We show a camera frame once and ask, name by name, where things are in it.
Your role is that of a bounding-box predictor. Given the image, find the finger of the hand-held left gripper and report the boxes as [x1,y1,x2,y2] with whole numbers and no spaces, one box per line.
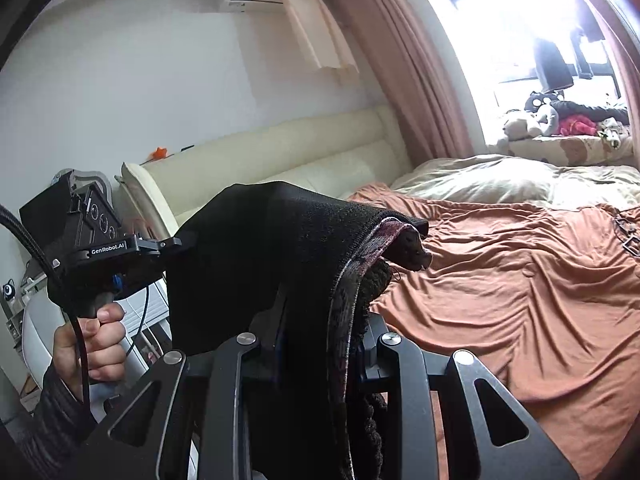
[135,235,184,259]

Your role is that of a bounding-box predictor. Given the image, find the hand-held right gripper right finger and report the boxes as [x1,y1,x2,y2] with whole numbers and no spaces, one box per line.
[350,314,581,480]

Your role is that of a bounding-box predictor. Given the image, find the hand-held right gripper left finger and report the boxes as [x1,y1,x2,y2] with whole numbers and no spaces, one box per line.
[82,300,291,480]

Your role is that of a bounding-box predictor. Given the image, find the black pants with patterned trim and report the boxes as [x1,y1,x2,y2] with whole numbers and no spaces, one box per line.
[167,180,433,480]

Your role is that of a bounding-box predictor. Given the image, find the person's left forearm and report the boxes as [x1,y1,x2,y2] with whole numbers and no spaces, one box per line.
[15,365,96,480]

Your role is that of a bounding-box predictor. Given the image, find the person's left hand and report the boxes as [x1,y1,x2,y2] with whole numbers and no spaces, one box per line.
[52,302,128,404]

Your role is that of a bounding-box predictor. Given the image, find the cream leaning cushion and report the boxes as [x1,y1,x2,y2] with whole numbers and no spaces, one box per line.
[121,161,181,241]

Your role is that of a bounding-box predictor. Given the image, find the orange blanket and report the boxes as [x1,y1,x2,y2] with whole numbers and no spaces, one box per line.
[345,182,640,480]

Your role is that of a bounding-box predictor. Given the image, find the cream padded headboard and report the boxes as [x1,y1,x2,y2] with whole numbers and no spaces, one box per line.
[122,105,413,241]

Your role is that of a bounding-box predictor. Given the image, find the beige pillow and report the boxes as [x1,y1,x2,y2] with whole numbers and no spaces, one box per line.
[390,154,640,211]

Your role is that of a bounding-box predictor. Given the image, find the beige plush toy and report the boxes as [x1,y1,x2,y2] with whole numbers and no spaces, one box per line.
[500,110,538,142]

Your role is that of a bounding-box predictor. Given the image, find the patterned window seat cushion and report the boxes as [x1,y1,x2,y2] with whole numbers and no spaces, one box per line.
[487,132,636,166]

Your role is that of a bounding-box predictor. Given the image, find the beige hanging cloth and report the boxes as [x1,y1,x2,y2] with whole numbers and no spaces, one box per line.
[267,0,361,75]

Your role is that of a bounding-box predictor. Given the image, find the black and white plush toy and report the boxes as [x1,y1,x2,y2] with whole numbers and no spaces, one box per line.
[525,91,566,136]

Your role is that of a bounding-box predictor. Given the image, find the red cloth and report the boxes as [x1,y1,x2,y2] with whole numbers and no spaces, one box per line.
[557,115,598,137]

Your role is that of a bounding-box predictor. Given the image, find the hanging dark garment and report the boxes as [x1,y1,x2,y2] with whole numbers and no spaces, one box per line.
[532,37,573,93]
[570,25,608,78]

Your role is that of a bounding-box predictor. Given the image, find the bright window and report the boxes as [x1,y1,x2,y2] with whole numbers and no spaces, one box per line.
[400,0,631,156]

